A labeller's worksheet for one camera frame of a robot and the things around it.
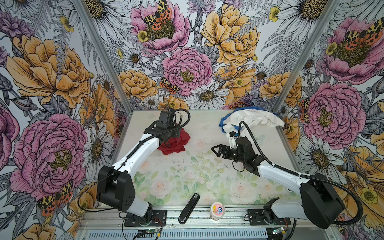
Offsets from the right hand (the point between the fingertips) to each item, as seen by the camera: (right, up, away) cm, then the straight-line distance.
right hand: (216, 154), depth 84 cm
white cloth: (+27, +22, +21) cm, 41 cm away
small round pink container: (-2, -22, -17) cm, 28 cm away
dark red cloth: (-24, +4, +12) cm, 28 cm away
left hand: (-24, +11, +2) cm, 26 cm away
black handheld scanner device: (-15, -24, -11) cm, 30 cm away
